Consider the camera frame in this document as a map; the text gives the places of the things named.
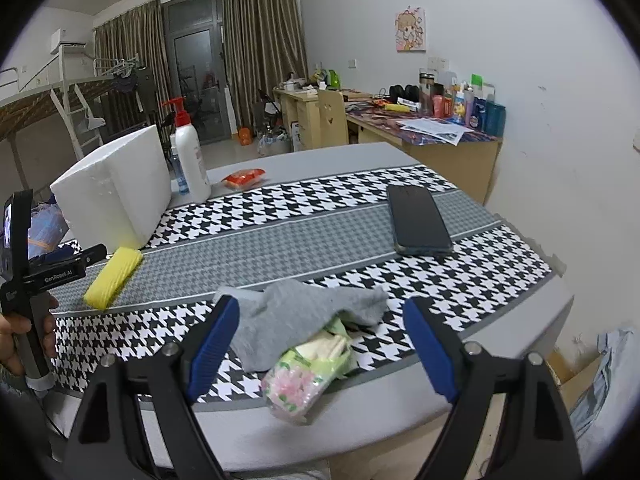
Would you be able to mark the white lotion pump bottle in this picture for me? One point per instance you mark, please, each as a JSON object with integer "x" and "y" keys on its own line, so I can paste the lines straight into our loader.
{"x": 192, "y": 160}

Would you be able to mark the person's left hand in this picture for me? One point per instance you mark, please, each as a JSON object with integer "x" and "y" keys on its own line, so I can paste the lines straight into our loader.
{"x": 11, "y": 340}

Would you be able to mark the row of toiletry bottles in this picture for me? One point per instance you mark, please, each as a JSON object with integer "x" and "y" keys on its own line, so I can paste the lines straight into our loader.
{"x": 475, "y": 107}

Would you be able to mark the blue white cloth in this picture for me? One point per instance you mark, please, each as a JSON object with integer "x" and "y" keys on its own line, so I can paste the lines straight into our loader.
{"x": 605, "y": 385}

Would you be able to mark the white foam box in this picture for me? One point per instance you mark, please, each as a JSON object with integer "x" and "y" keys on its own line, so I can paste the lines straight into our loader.
{"x": 115, "y": 190}

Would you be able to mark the plain wooden desk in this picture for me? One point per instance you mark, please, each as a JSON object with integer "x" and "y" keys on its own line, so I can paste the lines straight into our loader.
{"x": 300, "y": 120}

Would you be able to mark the grey sock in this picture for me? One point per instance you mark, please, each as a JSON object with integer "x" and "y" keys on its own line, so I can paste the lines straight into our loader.
{"x": 285, "y": 315}

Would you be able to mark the black smartphone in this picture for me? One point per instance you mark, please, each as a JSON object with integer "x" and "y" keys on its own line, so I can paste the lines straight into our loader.
{"x": 417, "y": 220}

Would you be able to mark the cartoon wall poster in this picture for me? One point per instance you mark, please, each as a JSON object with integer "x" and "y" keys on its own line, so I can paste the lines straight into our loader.
{"x": 411, "y": 30}

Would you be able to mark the white air conditioner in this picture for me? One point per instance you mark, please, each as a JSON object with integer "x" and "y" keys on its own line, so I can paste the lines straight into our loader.
{"x": 67, "y": 41}

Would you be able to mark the hanging dark clothes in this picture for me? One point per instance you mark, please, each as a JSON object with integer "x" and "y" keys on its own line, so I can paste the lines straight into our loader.
{"x": 127, "y": 80}

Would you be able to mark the green bottle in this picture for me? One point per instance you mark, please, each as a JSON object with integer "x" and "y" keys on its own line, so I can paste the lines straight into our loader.
{"x": 334, "y": 79}

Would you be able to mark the glass balcony door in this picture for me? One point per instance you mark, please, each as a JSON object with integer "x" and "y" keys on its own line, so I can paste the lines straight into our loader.
{"x": 197, "y": 60}

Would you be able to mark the floral tissue packet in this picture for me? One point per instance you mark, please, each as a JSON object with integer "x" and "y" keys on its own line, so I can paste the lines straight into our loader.
{"x": 300, "y": 380}

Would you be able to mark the printed papers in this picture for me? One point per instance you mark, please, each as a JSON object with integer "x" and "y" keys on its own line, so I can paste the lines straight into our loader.
{"x": 435, "y": 130}

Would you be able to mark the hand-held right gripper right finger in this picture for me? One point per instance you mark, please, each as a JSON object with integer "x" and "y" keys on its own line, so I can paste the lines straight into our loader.
{"x": 425, "y": 345}

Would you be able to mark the yellow tube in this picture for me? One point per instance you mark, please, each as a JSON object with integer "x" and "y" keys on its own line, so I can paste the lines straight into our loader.
{"x": 395, "y": 108}

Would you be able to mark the wooden chair with smiley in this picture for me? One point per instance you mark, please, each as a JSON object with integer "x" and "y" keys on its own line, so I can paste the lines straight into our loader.
{"x": 332, "y": 120}

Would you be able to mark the black pouch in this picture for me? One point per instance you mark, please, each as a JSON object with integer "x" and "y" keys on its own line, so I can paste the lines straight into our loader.
{"x": 405, "y": 92}

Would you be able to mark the houndstooth table cloth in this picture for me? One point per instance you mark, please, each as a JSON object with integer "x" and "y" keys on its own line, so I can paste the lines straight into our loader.
{"x": 325, "y": 220}

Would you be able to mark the white bunk bed frame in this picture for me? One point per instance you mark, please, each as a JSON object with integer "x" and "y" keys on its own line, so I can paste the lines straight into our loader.
{"x": 30, "y": 105}

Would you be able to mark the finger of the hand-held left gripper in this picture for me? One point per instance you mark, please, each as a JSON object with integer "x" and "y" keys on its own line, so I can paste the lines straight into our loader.
{"x": 60, "y": 258}

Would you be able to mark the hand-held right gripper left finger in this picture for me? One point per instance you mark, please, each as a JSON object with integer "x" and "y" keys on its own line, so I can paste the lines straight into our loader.
{"x": 220, "y": 335}

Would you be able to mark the blue bedding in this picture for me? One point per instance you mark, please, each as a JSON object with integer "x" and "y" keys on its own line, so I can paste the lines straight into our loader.
{"x": 47, "y": 232}

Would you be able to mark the white bunk ladder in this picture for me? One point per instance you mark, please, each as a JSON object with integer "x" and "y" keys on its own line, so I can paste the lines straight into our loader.
{"x": 82, "y": 120}

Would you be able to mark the brown curtain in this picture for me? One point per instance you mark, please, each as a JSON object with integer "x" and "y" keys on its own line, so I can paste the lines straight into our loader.
{"x": 262, "y": 50}
{"x": 130, "y": 50}

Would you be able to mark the clear blue spray bottle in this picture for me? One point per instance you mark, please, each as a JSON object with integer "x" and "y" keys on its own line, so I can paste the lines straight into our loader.
{"x": 180, "y": 180}

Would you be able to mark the red snack packet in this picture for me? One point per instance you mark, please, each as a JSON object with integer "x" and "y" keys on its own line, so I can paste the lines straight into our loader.
{"x": 244, "y": 179}

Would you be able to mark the wooden desk with patterned cover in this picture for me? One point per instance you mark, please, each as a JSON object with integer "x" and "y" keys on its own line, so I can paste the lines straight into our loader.
{"x": 450, "y": 165}

